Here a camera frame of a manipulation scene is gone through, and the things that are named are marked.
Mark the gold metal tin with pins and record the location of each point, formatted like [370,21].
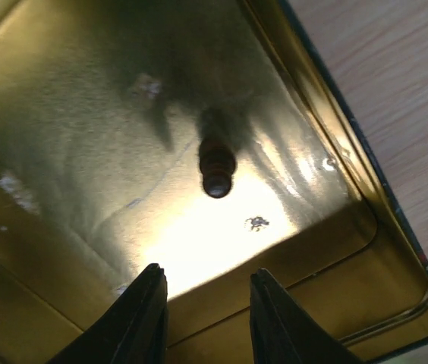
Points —
[100,103]

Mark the dark pawn chess piece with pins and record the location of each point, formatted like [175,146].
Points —
[217,161]

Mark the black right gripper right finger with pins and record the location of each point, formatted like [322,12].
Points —
[282,332]

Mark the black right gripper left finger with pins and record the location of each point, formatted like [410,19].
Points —
[132,330]

